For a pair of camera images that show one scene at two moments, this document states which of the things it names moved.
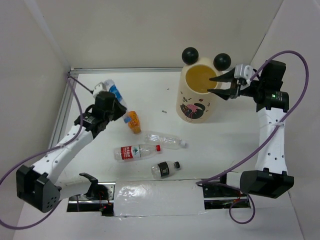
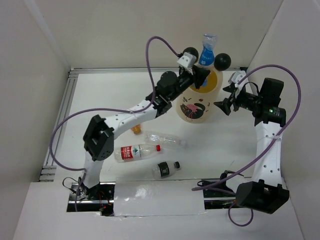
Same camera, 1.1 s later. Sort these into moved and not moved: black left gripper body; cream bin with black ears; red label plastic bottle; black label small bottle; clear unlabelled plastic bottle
Moved: black left gripper body
Not moved: cream bin with black ears; clear unlabelled plastic bottle; red label plastic bottle; black label small bottle
